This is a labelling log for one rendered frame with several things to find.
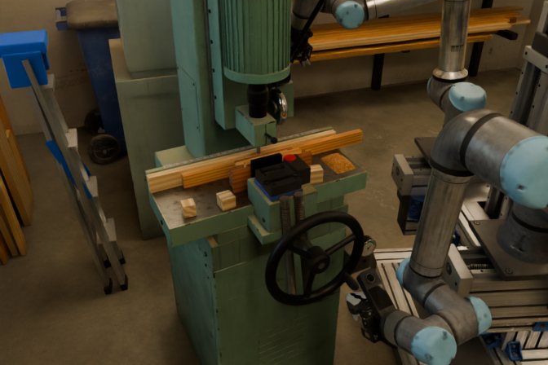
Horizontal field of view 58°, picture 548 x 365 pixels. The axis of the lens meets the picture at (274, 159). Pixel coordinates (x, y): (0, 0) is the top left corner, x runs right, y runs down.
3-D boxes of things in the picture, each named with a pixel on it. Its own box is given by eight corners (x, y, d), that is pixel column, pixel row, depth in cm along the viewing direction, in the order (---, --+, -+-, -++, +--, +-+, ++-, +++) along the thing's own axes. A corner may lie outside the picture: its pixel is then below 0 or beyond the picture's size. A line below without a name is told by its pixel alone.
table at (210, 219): (182, 272, 118) (179, 252, 115) (148, 204, 141) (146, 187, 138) (386, 204, 141) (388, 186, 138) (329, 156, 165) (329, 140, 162)
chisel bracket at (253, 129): (254, 152, 138) (254, 125, 134) (235, 132, 149) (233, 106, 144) (278, 147, 141) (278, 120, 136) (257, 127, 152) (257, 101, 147)
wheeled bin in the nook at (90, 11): (87, 171, 315) (53, 19, 265) (83, 134, 358) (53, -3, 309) (187, 153, 335) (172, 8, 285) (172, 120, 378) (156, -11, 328)
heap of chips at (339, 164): (337, 173, 144) (338, 169, 143) (319, 158, 152) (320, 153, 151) (357, 168, 147) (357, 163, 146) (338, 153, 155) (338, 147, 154)
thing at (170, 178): (150, 193, 136) (148, 178, 133) (148, 190, 137) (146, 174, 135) (335, 145, 159) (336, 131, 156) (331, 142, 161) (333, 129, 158)
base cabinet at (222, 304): (224, 425, 172) (211, 274, 135) (174, 310, 216) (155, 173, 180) (333, 374, 189) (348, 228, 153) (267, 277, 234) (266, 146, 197)
